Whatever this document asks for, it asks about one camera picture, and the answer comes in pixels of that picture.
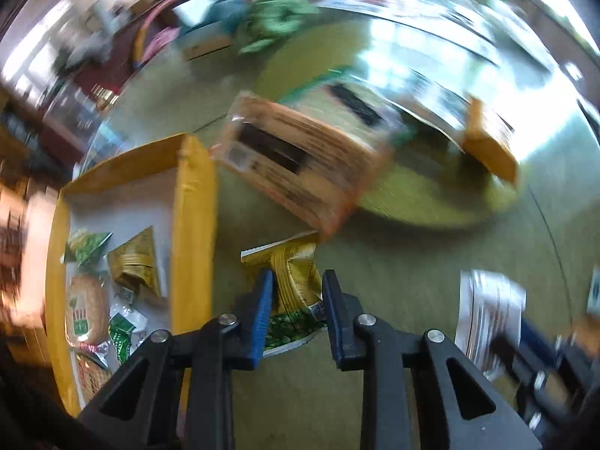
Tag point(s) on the green crumpled bag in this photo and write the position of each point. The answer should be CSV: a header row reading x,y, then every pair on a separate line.
x,y
276,16

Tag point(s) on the yellow and green snack packet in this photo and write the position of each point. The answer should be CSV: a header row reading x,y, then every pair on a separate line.
x,y
297,281

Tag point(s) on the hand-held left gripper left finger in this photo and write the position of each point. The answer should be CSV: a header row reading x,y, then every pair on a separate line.
x,y
260,318

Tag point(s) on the small green snack packet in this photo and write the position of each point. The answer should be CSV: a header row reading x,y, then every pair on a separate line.
x,y
86,246

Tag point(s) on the round cracker packet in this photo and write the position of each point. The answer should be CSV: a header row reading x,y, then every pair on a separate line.
x,y
86,309
91,375

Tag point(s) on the large orange snack packet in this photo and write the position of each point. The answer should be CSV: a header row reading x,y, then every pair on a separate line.
x,y
300,168

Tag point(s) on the green and white snack packet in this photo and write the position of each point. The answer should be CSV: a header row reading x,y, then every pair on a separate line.
x,y
124,335

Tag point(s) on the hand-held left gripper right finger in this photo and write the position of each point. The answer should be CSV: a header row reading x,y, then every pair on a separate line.
x,y
335,318

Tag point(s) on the yellow triangular snack packet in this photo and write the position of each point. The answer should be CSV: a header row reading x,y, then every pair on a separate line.
x,y
136,262

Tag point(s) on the teal cloth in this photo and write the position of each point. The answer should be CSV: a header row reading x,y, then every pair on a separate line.
x,y
229,9

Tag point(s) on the flat cardboard box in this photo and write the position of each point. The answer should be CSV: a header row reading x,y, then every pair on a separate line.
x,y
206,43

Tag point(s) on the yellow cardboard tray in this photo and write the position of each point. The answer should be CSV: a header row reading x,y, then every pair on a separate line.
x,y
194,225

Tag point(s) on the pink and yellow hoop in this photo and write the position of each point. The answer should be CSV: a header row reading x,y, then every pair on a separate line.
x,y
150,18

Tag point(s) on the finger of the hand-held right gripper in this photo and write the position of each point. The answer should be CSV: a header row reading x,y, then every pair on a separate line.
x,y
529,356

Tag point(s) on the small orange snack packet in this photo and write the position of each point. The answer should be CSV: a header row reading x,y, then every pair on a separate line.
x,y
492,143

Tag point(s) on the white box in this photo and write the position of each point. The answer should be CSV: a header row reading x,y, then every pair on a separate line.
x,y
192,8

